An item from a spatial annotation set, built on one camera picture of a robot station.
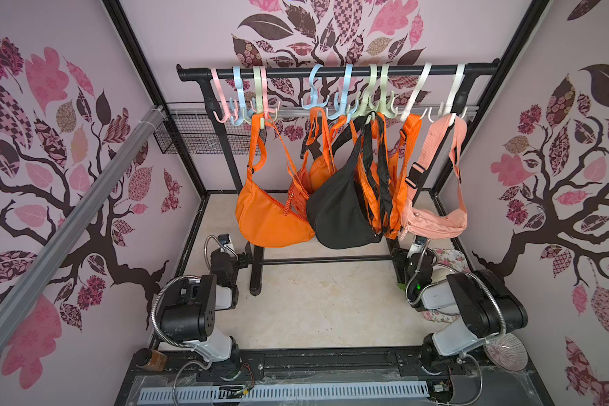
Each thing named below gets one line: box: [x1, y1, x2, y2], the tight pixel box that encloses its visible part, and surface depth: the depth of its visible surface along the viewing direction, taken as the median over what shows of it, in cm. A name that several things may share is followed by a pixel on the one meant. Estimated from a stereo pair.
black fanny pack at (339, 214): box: [306, 115, 383, 251], surface depth 69 cm
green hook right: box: [374, 63, 399, 118], surface depth 59 cm
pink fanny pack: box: [400, 114, 469, 241], surface depth 74 cm
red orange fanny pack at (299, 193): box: [286, 166, 311, 218], surface depth 72 cm
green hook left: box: [252, 65, 265, 131], surface depth 55 cm
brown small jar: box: [134, 347, 168, 372], surface depth 69 cm
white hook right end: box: [439, 63, 468, 127], surface depth 55 cm
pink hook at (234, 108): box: [210, 67, 238, 123], surface depth 55 cm
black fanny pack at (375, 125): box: [363, 114, 394, 235], surface depth 63 cm
